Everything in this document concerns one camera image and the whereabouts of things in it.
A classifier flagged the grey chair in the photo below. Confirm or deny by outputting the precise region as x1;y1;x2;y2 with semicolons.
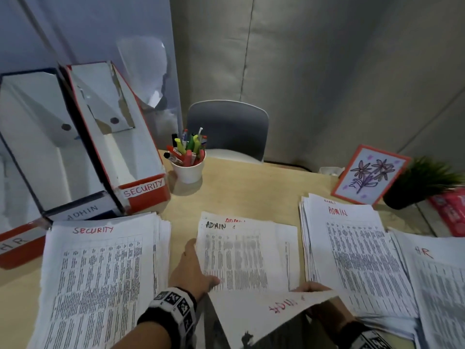
186;100;269;164

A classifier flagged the person's left hand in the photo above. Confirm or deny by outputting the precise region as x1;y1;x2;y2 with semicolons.
169;238;220;302

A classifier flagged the HR paper pile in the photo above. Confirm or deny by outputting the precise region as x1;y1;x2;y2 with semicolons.
388;228;465;349

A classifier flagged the person's left forearm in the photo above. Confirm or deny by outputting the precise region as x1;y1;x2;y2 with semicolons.
123;321;171;349

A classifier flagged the white pen cup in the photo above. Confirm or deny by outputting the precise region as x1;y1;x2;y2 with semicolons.
170;150;207;185

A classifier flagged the black admin file box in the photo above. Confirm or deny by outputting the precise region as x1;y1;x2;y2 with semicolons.
0;67;123;222

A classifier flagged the orange framed flower drawing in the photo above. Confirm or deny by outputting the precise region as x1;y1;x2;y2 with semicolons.
331;144;413;207

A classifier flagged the security paper pile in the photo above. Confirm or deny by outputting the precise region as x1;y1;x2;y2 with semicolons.
27;212;171;349

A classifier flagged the bunch of coloured markers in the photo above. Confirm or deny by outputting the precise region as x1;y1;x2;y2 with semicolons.
163;127;208;168

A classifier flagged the unsorted paper pile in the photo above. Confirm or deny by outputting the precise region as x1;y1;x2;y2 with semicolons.
194;211;302;349

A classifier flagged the black left wristband with markers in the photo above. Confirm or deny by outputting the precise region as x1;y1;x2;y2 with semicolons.
137;286;199;349

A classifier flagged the red white paper towel pack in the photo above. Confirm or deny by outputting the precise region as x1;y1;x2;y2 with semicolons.
418;189;465;238

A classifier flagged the admin paper pile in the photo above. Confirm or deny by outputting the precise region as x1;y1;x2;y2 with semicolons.
298;193;419;338

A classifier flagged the green plant in black pot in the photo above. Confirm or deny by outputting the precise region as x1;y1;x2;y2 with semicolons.
382;157;465;210

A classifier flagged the person's right hand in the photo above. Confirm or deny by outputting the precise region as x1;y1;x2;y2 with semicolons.
290;281;358;328

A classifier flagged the paper sheet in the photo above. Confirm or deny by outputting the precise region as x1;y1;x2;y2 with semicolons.
207;289;341;349

